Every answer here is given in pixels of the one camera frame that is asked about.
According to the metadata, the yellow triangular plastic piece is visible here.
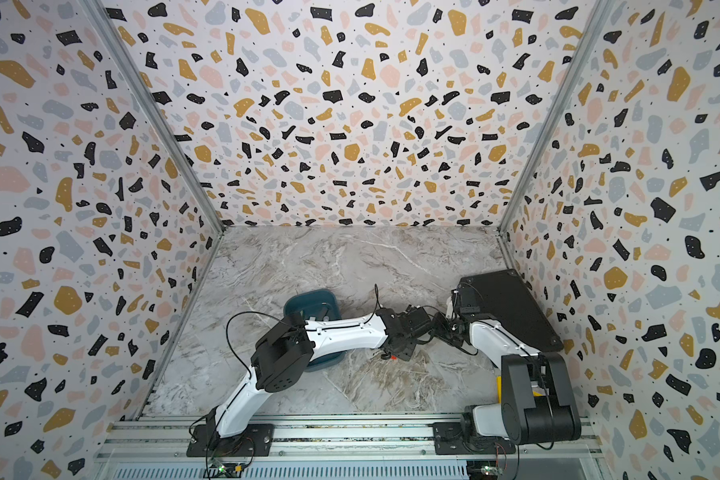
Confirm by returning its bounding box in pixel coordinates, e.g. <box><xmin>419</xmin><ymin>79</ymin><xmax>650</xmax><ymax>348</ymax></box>
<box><xmin>496</xmin><ymin>376</ymin><xmax>545</xmax><ymax>404</ymax></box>

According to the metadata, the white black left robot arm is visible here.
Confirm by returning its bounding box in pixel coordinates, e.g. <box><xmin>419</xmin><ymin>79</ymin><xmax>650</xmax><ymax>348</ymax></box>
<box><xmin>206</xmin><ymin>307</ymin><xmax>435</xmax><ymax>440</ymax></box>

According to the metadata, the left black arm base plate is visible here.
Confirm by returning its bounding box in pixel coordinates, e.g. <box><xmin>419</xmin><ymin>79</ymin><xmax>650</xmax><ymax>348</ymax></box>
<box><xmin>186</xmin><ymin>424</ymin><xmax>274</xmax><ymax>458</ymax></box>

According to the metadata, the black flat plate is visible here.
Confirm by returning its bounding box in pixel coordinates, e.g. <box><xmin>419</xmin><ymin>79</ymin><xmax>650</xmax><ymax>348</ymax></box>
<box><xmin>453</xmin><ymin>269</ymin><xmax>563</xmax><ymax>353</ymax></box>

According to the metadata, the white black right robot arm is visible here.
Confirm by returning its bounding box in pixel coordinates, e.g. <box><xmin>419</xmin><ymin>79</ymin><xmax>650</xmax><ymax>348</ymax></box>
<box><xmin>435</xmin><ymin>300</ymin><xmax>582</xmax><ymax>452</ymax></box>

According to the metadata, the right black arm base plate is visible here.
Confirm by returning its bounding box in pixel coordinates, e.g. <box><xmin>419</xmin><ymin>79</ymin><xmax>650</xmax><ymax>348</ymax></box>
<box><xmin>432</xmin><ymin>422</ymin><xmax>516</xmax><ymax>456</ymax></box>

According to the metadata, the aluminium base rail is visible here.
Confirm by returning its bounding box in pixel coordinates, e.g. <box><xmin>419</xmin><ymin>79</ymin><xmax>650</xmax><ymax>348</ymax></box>
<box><xmin>92</xmin><ymin>413</ymin><xmax>611</xmax><ymax>479</ymax></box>

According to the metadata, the teal plastic storage box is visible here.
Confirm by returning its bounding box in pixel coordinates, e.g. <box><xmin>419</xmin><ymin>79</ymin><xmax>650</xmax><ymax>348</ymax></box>
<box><xmin>283</xmin><ymin>289</ymin><xmax>346</xmax><ymax>372</ymax></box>

